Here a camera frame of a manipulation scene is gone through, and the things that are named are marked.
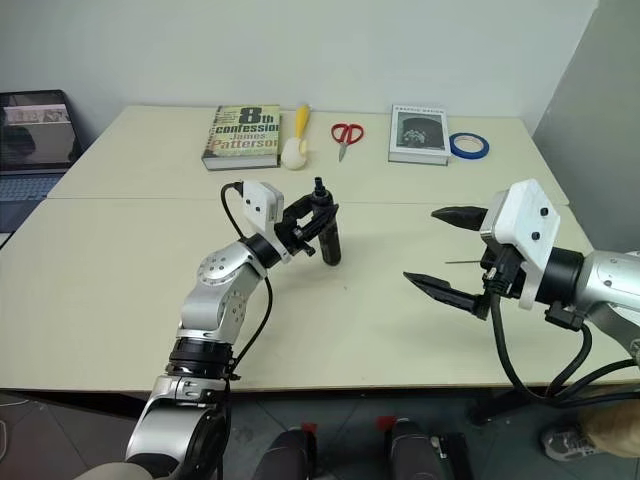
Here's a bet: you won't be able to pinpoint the dark rounded shape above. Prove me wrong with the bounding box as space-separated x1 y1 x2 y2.
375 415 447 480
257 422 320 480

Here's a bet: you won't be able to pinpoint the yellow handled white brush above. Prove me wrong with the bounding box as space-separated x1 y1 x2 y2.
280 103 314 172

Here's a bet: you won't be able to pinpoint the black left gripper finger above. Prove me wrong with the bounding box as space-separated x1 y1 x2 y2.
283 193 319 222
294 202 342 242

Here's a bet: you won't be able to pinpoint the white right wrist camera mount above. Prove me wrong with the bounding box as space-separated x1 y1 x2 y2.
479 178 564 312

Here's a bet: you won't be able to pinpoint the grey partition panel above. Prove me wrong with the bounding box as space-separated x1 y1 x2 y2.
531 0 640 254

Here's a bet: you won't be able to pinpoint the grey sneaker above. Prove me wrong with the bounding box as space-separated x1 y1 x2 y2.
540 423 609 463

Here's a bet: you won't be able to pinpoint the tan trouser leg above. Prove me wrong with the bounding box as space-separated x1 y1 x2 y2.
581 398 640 447

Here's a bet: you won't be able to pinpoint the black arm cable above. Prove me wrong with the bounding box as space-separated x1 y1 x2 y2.
488 292 640 401
220 182 275 389

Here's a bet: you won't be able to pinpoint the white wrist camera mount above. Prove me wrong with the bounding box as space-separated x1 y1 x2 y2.
479 178 564 312
239 180 295 266

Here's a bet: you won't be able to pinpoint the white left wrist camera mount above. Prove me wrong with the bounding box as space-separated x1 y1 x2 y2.
239 180 295 266

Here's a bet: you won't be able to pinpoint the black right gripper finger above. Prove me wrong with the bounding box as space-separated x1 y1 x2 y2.
402 271 482 317
430 204 489 234

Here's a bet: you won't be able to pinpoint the black laptop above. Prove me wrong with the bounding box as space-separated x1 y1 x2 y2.
0 89 84 234

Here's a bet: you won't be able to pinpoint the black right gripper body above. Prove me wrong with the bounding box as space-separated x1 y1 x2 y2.
474 243 527 321

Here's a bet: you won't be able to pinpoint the red handled scissors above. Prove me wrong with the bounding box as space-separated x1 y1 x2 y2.
329 122 365 163

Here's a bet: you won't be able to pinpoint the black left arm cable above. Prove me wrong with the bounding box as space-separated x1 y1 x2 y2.
220 182 275 389

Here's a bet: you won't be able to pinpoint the blue tape roll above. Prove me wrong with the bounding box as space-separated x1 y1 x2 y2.
448 131 492 162

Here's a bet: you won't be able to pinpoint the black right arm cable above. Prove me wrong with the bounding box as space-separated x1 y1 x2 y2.
488 292 640 401

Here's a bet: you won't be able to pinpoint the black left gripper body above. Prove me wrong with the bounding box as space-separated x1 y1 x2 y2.
273 207 317 259

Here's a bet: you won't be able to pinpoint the grey book with photo cover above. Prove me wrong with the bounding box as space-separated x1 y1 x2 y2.
387 103 452 167

